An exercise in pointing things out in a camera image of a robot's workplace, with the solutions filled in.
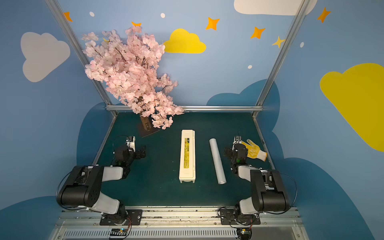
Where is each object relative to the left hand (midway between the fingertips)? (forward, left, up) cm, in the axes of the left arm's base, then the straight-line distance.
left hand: (137, 144), depth 95 cm
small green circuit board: (-46, 0, -9) cm, 47 cm away
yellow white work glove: (+1, -77, -7) cm, 78 cm away
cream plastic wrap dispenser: (-8, -33, +1) cm, 34 cm away
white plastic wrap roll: (-8, -52, -5) cm, 53 cm away
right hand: (+1, -65, 0) cm, 65 cm away
